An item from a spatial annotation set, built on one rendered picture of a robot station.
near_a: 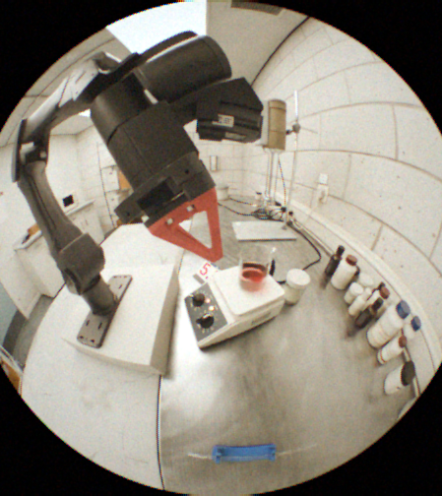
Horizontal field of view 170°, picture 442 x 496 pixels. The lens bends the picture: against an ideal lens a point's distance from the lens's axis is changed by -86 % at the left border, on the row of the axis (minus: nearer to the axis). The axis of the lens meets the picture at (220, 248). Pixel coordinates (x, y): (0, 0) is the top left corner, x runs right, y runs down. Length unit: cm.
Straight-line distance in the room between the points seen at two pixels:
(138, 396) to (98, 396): 10
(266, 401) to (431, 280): 53
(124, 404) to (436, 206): 84
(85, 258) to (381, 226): 79
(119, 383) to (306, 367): 37
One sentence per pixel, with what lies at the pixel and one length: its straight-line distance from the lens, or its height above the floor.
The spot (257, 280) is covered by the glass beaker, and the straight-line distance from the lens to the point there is 26.
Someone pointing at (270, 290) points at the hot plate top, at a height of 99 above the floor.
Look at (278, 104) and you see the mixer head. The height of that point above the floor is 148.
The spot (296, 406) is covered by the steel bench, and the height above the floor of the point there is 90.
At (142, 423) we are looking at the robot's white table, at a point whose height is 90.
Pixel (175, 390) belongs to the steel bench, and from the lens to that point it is 32.
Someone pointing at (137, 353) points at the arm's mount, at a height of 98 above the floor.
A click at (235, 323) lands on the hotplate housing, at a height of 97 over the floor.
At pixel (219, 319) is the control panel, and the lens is 29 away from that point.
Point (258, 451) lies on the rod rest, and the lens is 33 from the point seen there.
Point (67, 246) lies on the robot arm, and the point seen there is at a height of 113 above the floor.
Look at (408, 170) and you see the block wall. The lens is 61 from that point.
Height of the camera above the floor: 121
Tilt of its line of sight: 33 degrees down
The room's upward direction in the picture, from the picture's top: straight up
